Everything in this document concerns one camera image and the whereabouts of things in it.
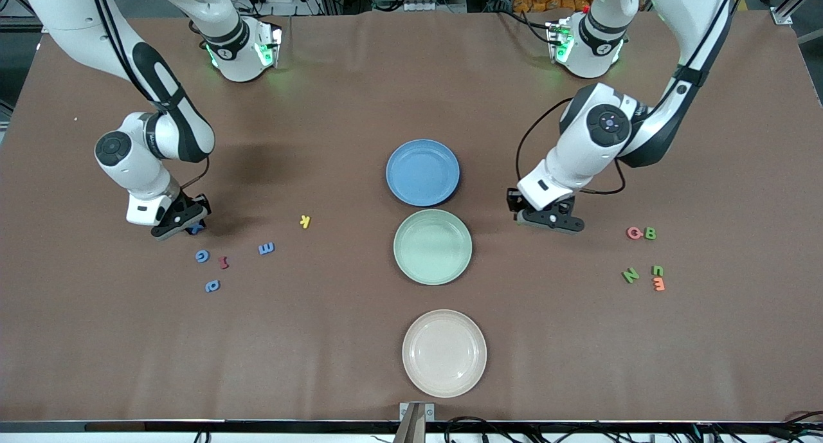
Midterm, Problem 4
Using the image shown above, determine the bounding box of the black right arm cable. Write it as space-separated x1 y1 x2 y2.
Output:
87 0 212 190

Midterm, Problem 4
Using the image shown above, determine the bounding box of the metal table edge bracket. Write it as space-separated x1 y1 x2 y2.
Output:
399 402 435 443

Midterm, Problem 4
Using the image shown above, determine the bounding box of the green round plate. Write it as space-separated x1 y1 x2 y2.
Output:
393 209 473 285

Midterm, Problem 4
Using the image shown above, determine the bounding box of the black arm base cable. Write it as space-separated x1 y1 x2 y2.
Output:
498 0 554 45

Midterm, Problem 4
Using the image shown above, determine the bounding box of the red and black cable bundle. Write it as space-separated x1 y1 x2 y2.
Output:
781 410 823 440

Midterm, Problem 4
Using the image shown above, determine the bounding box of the blue round plate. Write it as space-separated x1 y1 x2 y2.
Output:
386 139 461 207

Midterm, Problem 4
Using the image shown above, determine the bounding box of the aluminium frame profile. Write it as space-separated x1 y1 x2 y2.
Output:
0 0 49 33

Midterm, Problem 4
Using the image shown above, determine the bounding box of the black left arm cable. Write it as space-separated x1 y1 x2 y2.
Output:
516 0 740 196

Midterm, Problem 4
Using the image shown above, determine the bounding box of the pink round plate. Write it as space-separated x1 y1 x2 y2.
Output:
402 309 487 399

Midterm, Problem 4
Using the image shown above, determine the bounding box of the black looped floor cable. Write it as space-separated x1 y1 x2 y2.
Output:
444 417 515 443

